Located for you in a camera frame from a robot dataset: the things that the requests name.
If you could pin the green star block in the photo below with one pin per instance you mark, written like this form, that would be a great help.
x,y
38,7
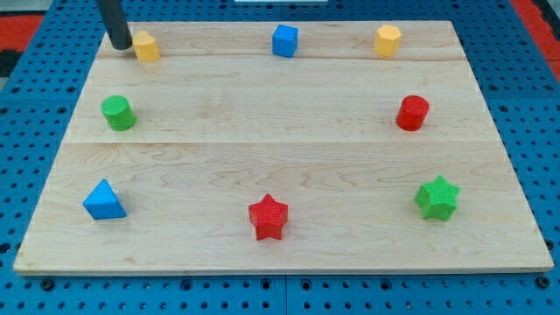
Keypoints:
x,y
437,199

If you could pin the blue triangle block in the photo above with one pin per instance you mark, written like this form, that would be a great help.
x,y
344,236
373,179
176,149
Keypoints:
x,y
103,204

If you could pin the yellow hexagon block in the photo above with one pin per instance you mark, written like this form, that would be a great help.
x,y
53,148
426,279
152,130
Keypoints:
x,y
387,40

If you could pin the red star block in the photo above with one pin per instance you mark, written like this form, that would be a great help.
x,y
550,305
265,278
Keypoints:
x,y
268,217

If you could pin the blue cube block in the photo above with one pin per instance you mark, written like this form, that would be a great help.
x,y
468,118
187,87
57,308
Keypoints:
x,y
285,41

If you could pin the yellow heart block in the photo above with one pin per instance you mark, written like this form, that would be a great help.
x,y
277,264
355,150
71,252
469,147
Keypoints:
x,y
145,46

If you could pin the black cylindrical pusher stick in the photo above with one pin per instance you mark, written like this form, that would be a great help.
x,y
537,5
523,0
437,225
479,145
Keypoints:
x,y
113,17

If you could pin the green cylinder block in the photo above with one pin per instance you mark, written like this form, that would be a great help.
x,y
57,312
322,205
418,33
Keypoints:
x,y
118,113

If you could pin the light wooden board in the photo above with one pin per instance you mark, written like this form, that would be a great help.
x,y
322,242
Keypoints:
x,y
221,121

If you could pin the red cylinder block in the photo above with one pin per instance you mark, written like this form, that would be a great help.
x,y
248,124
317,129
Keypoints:
x,y
412,113

